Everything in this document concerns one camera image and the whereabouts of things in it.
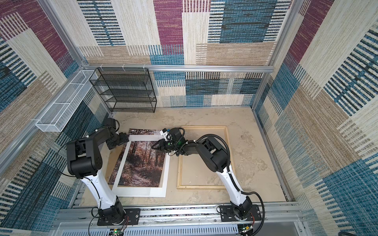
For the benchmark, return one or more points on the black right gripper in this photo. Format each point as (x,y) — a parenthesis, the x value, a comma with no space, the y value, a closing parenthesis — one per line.
(161,146)

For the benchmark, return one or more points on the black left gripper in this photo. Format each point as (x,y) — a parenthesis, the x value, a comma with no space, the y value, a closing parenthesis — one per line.
(125,139)

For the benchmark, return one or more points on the autumn forest photo print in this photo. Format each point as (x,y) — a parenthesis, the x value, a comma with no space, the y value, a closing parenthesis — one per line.
(143,166)

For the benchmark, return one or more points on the light wooden picture frame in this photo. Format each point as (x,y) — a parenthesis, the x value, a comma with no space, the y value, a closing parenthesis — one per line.
(192,171)

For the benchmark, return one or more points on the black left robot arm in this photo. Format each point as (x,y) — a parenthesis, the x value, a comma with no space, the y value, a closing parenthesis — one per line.
(84,162)

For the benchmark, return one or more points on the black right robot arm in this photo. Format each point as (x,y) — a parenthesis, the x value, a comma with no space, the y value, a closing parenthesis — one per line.
(215,153)

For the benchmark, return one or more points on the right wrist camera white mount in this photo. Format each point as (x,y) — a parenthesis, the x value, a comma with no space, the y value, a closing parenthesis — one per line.
(165,134)

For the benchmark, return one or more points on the black wire mesh shelf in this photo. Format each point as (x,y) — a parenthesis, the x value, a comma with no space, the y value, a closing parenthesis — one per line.
(125,89)

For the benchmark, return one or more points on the white wire mesh basket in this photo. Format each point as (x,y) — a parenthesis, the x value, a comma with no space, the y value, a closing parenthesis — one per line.
(56,117)

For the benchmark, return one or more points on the aluminium mounting rail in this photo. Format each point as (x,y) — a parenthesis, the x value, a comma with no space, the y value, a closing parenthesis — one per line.
(279,219)

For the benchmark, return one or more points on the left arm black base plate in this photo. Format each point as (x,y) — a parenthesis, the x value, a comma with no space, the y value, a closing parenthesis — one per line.
(131,217)

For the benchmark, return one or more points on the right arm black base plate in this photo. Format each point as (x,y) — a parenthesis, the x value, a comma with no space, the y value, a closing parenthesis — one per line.
(227,213)

